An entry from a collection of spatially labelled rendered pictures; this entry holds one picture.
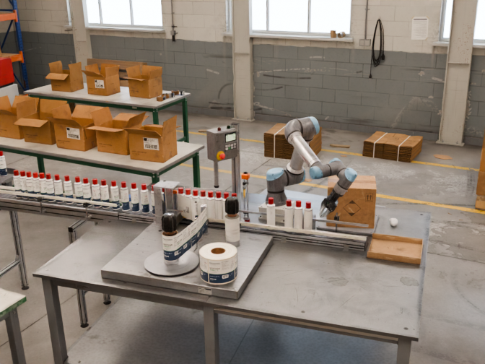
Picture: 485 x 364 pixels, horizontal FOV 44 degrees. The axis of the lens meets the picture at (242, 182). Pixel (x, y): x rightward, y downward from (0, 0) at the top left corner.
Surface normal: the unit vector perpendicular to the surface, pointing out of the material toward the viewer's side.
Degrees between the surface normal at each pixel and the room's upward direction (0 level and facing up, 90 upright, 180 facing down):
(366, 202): 90
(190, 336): 1
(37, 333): 0
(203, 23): 90
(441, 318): 0
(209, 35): 90
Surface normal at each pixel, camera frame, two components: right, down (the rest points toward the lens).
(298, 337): -0.01, -0.93
